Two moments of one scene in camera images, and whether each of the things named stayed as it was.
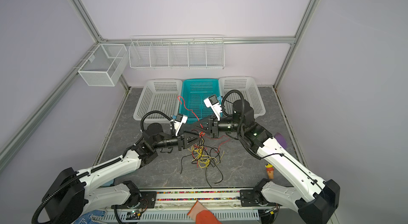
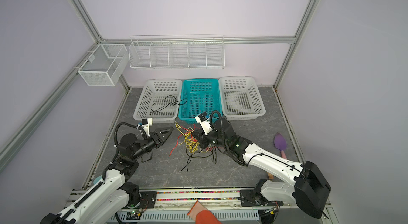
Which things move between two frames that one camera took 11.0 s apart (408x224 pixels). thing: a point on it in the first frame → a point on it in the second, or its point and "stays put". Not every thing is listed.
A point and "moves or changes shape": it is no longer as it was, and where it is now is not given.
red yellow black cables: (204, 157) moves or changes shape
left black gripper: (180, 141) → (156, 138)
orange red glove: (202, 215) stays put
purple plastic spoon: (281, 139) stays put
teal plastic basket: (193, 93) stays put
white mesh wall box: (105, 66) stays put
